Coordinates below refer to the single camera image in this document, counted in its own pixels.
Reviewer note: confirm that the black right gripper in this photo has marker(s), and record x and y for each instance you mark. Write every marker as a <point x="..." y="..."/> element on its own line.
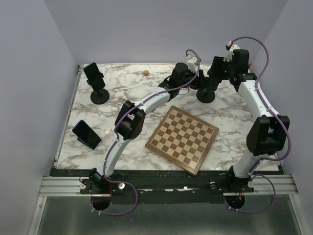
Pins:
<point x="217" y="62"/>

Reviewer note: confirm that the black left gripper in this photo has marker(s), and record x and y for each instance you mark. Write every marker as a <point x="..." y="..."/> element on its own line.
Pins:
<point x="200" y="82"/>

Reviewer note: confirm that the black phone from wedge stand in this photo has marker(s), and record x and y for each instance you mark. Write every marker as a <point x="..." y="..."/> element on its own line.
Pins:
<point x="83" y="131"/>

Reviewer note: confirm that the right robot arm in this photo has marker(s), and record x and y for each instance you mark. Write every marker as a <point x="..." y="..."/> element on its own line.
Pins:
<point x="268" y="134"/>

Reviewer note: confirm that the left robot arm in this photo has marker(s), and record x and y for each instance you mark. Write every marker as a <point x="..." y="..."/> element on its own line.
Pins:
<point x="131" y="118"/>

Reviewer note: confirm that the black phone in left stand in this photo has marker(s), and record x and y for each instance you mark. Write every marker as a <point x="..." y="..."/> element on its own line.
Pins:
<point x="92" y="72"/>

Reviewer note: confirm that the black wedge phone stand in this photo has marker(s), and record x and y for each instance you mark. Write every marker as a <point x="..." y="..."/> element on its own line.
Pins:
<point x="91" y="146"/>

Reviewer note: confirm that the wooden chessboard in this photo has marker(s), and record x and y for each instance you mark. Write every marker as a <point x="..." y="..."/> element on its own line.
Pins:
<point x="183" y="139"/>

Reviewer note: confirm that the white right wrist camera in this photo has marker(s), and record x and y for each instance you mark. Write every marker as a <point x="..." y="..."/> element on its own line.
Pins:
<point x="230" y="47"/>

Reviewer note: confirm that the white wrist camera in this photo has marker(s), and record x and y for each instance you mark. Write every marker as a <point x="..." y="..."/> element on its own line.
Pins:
<point x="230" y="47"/>
<point x="192" y="63"/>

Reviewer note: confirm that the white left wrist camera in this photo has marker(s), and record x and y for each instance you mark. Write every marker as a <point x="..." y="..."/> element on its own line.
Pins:
<point x="192" y="63"/>

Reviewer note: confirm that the aluminium mounting rail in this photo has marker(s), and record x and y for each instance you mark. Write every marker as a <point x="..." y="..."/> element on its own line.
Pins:
<point x="71" y="187"/>

